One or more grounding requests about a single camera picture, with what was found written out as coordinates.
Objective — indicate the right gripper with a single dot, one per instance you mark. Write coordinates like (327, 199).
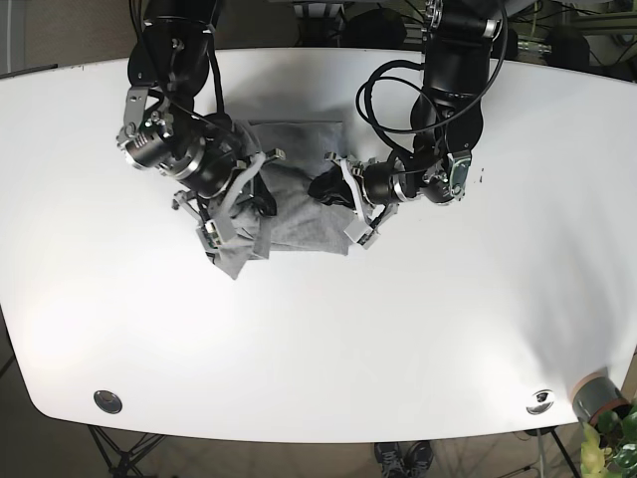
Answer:
(216, 160)

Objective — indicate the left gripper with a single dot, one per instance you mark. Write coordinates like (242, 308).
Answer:
(374, 190)

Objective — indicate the grey printed T-shirt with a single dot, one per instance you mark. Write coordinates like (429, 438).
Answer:
(301, 224)

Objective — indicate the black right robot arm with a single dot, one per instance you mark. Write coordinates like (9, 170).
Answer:
(175, 54)

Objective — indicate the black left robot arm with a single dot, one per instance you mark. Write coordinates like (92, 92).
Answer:
(432, 157)

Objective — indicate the left metal table grommet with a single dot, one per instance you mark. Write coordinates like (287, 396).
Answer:
(107, 401)

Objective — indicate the metal table grommet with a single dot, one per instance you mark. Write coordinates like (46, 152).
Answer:
(107, 401)
(540, 402)

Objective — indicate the person's dark shoes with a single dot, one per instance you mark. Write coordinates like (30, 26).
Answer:
(394, 463)

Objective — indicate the right metal table grommet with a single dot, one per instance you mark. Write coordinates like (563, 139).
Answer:
(540, 402)

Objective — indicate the grey plant pot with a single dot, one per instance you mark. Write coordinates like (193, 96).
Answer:
(595, 394)

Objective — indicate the green potted plant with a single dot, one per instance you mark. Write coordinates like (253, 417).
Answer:
(608, 449)

